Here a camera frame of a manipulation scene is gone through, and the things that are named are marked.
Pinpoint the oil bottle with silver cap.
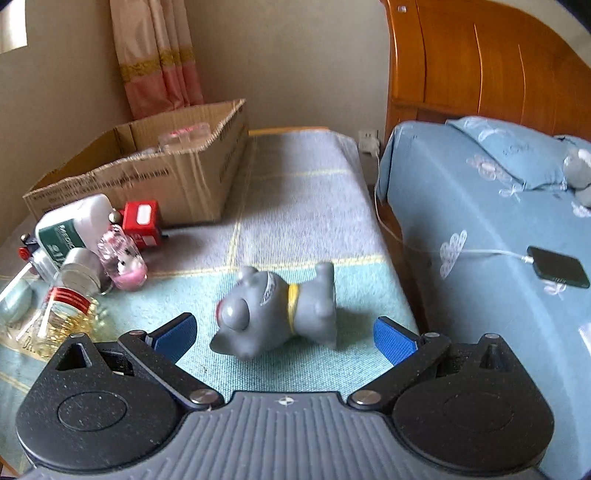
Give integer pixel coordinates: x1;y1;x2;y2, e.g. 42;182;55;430
4;248;114;363

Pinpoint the pink curtain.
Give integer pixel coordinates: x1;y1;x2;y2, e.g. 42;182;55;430
110;0;205;120

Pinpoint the blue floral bed sheet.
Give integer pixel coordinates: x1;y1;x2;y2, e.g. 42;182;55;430
376;121;591;480

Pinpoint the red toy train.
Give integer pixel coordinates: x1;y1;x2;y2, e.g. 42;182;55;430
108;200;169;252

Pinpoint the blue floral pillow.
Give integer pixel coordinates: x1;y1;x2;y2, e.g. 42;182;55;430
445;116;591;191

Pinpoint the cardboard box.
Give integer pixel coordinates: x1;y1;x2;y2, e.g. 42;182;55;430
23;98;250;227

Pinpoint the checkered towel blanket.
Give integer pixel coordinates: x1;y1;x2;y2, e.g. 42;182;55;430
0;127;422;476

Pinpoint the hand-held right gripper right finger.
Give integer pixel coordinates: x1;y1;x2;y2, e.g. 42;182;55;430
347;316;522;411

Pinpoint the clear jar with red lid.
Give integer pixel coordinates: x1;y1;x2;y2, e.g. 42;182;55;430
158;122;213;153

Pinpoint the black smartphone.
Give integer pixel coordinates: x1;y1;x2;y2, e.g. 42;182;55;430
526;246;591;289

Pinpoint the white bottle with green label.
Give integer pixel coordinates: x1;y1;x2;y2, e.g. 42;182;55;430
34;194;122;283

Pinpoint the grey plush toy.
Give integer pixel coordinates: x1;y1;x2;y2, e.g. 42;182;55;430
563;147;591;208

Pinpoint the pink clear keychain bottle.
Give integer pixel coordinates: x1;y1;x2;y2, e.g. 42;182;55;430
97;226;148;292

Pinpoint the grey dog toy figurine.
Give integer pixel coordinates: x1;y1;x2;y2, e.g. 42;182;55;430
210;261;340;361

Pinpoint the white charging cable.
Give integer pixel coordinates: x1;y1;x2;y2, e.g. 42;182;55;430
374;152;532;264

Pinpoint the wooden bed headboard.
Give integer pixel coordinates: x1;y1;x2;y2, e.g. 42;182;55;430
381;0;591;153

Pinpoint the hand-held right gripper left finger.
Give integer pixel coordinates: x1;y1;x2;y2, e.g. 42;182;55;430
55;312;225;414

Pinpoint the white plastic stick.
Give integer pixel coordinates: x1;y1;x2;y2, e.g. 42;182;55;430
0;264;34;301

